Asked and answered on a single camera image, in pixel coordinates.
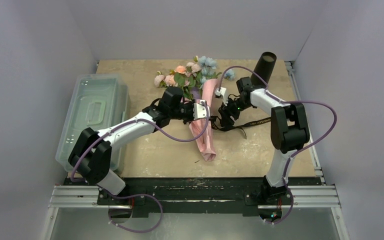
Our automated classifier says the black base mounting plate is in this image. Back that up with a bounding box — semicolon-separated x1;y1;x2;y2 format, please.
62;177;322;220

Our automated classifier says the loose blue flower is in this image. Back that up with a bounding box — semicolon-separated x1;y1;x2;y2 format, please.
223;68;236;81

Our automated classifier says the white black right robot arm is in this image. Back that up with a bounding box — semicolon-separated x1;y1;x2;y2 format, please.
214;77;310;204

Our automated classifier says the aluminium frame rail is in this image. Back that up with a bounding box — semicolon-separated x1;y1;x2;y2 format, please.
40;185;350;240

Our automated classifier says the artificial flower bouquet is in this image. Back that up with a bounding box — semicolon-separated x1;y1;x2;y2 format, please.
153;56;222;100

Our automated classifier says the clear plastic storage box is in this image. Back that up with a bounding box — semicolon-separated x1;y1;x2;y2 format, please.
55;73;130;172

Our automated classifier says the pink wrapping paper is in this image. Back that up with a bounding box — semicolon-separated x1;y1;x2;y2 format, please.
188;78;219;162

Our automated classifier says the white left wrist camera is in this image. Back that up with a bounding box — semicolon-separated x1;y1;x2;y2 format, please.
193;99;209;121

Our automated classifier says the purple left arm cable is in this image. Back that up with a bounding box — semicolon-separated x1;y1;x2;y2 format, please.
70;99;211;233

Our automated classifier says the black ribbon gold lettering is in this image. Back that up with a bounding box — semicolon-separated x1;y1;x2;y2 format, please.
210;116;271;139

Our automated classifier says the black cylindrical vase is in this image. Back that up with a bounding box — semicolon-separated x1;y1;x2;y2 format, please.
250;51;277;88

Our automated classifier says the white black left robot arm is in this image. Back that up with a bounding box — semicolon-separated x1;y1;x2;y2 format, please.
68;87;201;205

